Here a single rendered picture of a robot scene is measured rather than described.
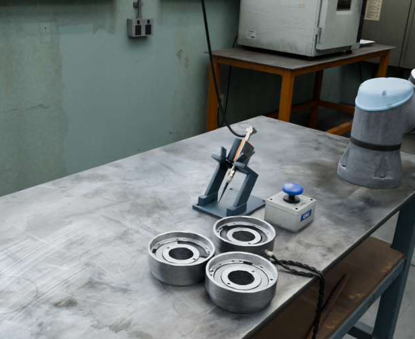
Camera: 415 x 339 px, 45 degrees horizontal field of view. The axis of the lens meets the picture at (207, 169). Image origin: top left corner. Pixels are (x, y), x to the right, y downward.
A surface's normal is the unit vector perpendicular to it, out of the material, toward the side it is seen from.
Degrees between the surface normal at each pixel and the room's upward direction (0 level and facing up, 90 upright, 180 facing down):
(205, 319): 0
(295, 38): 89
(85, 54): 90
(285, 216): 90
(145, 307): 0
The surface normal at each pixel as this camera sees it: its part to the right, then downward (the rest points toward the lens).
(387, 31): -0.64, 0.25
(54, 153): 0.77, 0.28
